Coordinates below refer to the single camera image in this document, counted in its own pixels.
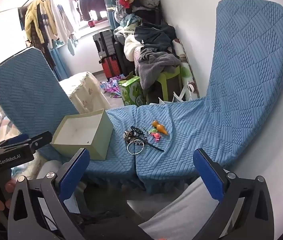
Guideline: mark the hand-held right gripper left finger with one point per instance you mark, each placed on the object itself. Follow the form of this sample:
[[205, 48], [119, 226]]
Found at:
[[74, 172]]

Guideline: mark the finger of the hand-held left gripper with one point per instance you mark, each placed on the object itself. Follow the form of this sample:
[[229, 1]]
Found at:
[[17, 138], [40, 138]]

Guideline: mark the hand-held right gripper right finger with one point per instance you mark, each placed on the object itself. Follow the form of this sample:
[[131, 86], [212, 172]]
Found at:
[[209, 175]]

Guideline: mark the pale green cardboard box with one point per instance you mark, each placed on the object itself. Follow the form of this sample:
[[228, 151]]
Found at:
[[94, 145]]

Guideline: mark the silver bangle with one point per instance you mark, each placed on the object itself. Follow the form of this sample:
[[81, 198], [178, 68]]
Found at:
[[129, 148]]

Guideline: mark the black hair stick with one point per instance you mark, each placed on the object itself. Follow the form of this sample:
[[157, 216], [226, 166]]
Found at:
[[154, 147]]

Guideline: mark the pink hat hair clip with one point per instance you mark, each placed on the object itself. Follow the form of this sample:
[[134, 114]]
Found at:
[[155, 137]]

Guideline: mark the orange hair clip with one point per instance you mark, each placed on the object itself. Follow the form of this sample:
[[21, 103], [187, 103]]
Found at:
[[161, 128]]

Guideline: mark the person's leg grey pants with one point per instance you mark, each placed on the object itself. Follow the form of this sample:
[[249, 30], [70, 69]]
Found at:
[[176, 210]]

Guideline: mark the cream lace covered table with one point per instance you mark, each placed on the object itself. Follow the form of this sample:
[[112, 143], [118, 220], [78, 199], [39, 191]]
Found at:
[[86, 90]]

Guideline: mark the blue curtain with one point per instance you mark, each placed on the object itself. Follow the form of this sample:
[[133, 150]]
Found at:
[[60, 65]]

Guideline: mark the white tote bag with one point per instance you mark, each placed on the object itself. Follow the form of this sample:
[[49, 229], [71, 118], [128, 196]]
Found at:
[[184, 92]]

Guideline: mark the purple patterned cloth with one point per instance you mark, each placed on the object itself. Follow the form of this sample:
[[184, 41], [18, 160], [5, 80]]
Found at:
[[112, 85]]

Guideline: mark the pale blue garment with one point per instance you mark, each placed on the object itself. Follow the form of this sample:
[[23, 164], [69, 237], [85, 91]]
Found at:
[[72, 46]]

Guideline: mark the green carton box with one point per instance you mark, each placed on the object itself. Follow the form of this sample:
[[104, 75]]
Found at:
[[131, 92]]

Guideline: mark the red suitcase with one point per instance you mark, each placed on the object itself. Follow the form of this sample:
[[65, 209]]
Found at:
[[110, 67]]

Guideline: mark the blue covered sofa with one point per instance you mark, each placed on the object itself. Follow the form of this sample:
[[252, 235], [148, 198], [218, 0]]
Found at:
[[244, 80]]

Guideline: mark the fruit print folded board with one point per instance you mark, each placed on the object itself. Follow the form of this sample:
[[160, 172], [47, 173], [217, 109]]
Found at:
[[187, 72]]

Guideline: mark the green plastic stool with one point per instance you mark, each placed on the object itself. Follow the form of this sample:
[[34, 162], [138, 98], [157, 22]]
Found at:
[[174, 73]]

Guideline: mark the black suitcase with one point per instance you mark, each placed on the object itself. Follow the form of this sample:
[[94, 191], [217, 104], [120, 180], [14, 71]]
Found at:
[[120, 57]]

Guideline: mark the grey suitcase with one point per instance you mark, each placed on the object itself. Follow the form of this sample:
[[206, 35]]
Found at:
[[104, 43]]

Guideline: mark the grey fleece blanket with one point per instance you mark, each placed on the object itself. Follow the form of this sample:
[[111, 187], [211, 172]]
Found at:
[[154, 65]]

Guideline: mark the red cup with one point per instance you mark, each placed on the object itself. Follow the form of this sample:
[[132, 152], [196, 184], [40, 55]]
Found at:
[[91, 24]]

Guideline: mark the yellow jacket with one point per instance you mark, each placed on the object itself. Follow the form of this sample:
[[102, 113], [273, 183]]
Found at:
[[35, 12]]

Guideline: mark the white hanging garment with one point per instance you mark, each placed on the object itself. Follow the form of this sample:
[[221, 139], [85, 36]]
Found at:
[[64, 12]]

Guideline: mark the pink quilt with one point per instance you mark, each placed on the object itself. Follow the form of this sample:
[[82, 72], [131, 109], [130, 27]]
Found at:
[[137, 55]]

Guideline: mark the white padded coat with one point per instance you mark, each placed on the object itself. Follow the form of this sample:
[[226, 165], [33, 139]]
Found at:
[[131, 47]]

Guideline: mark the black hanging garment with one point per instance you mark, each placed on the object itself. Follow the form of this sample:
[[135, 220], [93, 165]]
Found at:
[[91, 0]]

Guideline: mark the dark jacket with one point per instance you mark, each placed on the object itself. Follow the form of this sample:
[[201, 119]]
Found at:
[[154, 37]]

